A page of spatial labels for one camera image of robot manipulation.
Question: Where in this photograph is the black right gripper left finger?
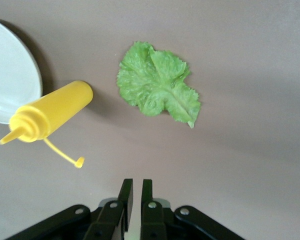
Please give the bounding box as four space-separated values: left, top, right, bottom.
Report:
84 178 134 240

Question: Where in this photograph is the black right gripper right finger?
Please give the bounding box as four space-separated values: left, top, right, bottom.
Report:
139 179 168 240

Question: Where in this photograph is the yellow mustard squeeze bottle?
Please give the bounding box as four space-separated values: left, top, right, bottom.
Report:
0 80 94 169

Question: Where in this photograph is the green lettuce leaf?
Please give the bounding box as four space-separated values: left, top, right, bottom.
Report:
116 41 201 129

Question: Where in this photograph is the beige round plate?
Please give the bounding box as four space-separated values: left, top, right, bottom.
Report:
0 17 43 125

